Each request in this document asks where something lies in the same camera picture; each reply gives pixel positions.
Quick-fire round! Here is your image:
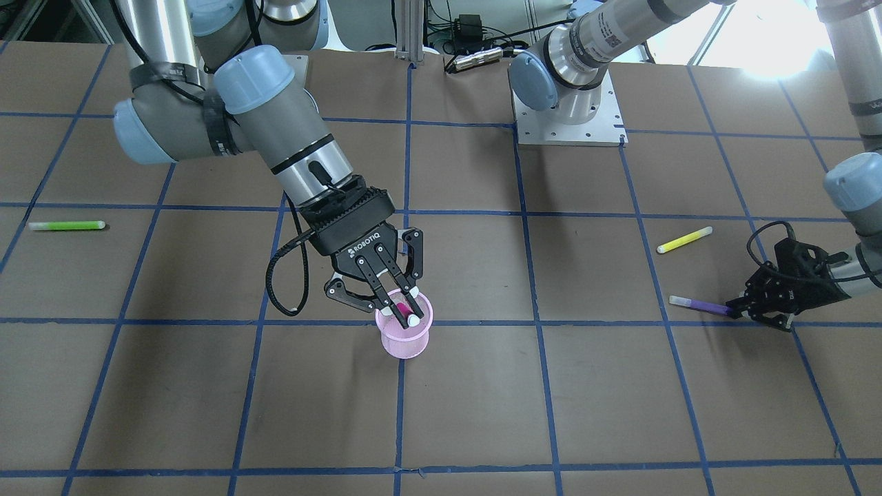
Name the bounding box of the pink pen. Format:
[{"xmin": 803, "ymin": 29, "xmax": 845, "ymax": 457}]
[{"xmin": 396, "ymin": 302, "xmax": 421, "ymax": 327}]

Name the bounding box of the pink mesh cup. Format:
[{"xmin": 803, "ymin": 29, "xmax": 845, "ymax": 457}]
[{"xmin": 374, "ymin": 289, "xmax": 433, "ymax": 359}]

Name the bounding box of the green pen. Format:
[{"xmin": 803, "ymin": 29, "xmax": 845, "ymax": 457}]
[{"xmin": 26, "ymin": 220, "xmax": 107, "ymax": 231}]

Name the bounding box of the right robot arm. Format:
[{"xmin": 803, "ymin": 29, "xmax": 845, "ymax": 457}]
[{"xmin": 110, "ymin": 1, "xmax": 432, "ymax": 329}]

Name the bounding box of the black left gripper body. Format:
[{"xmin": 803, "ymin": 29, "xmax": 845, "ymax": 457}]
[{"xmin": 743, "ymin": 238, "xmax": 853, "ymax": 332}]

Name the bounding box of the purple pen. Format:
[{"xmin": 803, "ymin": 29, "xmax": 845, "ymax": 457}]
[{"xmin": 668, "ymin": 295, "xmax": 736, "ymax": 318}]

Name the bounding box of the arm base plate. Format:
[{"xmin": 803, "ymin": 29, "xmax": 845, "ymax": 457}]
[{"xmin": 509, "ymin": 65, "xmax": 629, "ymax": 147}]

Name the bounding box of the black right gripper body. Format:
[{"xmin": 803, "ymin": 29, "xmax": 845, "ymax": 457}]
[{"xmin": 302, "ymin": 176, "xmax": 424, "ymax": 311}]

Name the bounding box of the black power adapter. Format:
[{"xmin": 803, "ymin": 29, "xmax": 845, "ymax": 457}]
[{"xmin": 453, "ymin": 14, "xmax": 483, "ymax": 43}]

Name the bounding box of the yellow pen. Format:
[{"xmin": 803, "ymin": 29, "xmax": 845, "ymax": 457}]
[{"xmin": 656, "ymin": 226, "xmax": 714, "ymax": 254}]

